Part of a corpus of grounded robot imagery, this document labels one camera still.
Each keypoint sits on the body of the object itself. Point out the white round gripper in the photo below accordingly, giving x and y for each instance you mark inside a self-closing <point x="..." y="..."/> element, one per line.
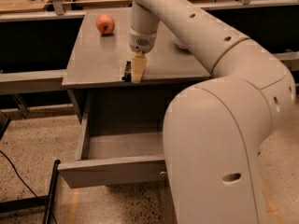
<point x="142" y="41"/>

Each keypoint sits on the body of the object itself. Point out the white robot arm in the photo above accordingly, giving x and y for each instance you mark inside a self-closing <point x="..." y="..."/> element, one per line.
<point x="212" y="130"/>

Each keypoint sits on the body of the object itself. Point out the open grey top drawer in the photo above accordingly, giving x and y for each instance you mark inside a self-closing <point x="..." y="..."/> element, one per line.
<point x="120" y="139"/>

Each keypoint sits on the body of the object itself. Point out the white ceramic bowl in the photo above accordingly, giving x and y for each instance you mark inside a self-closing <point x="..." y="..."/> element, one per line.
<point x="178" y="43"/>

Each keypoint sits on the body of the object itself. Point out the grey wooden cabinet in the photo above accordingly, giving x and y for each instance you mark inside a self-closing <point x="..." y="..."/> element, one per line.
<point x="99" y="60"/>

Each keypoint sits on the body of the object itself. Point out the red apple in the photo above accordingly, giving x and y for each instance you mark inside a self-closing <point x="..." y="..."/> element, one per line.
<point x="105" y="24"/>

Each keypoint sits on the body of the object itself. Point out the grey metal rail frame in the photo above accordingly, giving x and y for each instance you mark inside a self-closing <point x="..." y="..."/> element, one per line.
<point x="31" y="81"/>

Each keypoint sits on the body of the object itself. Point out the black metal stand frame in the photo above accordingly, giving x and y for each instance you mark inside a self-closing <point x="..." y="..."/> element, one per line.
<point x="45" y="201"/>

